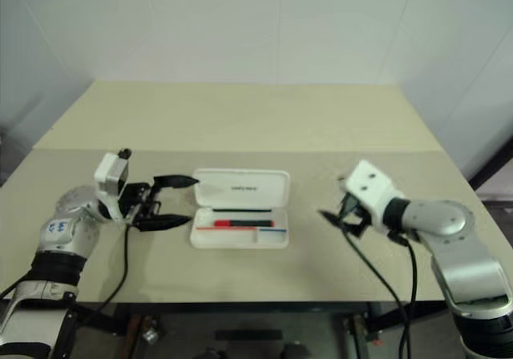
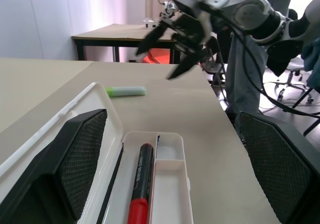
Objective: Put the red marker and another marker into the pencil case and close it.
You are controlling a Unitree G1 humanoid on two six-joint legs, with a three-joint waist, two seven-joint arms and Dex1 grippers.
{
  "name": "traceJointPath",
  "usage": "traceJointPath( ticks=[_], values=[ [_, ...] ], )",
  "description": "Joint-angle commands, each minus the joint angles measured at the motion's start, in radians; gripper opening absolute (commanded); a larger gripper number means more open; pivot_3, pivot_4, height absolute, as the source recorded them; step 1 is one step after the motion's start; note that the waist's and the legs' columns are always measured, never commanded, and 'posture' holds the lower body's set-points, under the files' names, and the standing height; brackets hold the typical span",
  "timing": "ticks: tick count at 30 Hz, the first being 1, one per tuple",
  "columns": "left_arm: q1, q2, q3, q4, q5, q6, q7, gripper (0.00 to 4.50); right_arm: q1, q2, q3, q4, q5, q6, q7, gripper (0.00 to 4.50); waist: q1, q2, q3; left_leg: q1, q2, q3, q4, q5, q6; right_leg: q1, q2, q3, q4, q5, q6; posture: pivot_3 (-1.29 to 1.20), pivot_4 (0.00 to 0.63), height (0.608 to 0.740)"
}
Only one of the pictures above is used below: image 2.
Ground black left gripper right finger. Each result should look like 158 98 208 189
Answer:
238 110 320 224

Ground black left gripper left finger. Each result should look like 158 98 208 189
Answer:
0 108 109 224

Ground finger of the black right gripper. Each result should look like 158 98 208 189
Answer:
166 49 204 81
135 20 170 61

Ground green highlighter marker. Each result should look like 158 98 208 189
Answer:
103 85 147 99

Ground red marker with black barrel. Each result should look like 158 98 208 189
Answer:
127 142 155 224

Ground white plastic pencil case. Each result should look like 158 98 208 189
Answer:
0 81 195 224

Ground small white box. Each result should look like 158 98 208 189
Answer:
142 17 159 30

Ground red object under table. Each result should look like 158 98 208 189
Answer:
144 48 174 65

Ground black folding chair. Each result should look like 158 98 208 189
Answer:
201 35 229 85

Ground person in grey clothes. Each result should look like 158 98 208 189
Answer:
219 0 299 118

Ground white office chair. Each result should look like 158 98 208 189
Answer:
264 55 316 103

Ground blue-green garment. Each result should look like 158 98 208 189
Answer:
301 37 320 88

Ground small robot device with wires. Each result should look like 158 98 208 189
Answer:
157 0 179 20

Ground beige table with black frame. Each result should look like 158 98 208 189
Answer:
71 23 181 63

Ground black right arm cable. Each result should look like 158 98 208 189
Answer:
199 3 320 119

